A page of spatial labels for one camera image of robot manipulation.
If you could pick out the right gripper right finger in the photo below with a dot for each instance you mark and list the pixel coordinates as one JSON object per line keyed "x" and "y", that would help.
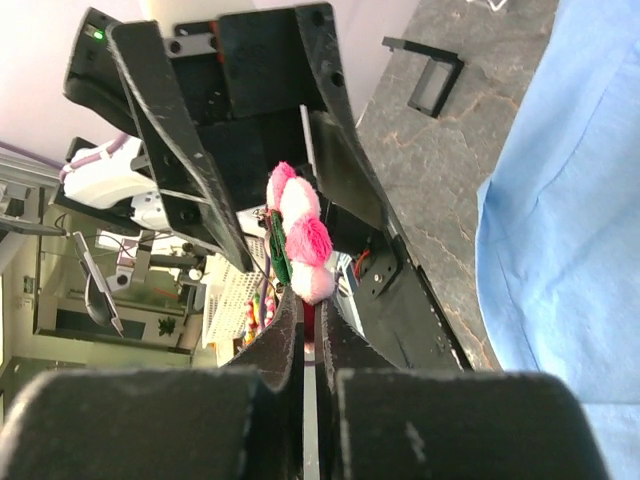
{"x": 377, "y": 421}

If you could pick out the light blue button shirt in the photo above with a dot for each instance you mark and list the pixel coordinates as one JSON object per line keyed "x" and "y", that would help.
{"x": 557, "y": 240}

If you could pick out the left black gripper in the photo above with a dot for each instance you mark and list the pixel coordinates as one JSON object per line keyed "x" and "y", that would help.
{"x": 261, "y": 88}

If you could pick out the pink flower smiley brooch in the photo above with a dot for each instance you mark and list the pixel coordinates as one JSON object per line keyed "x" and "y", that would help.
{"x": 298, "y": 242}

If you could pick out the small black square frame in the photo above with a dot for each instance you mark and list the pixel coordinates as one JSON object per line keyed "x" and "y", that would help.
{"x": 437, "y": 79}

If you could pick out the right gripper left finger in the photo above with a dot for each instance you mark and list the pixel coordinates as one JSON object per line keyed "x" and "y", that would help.
{"x": 243, "y": 420}

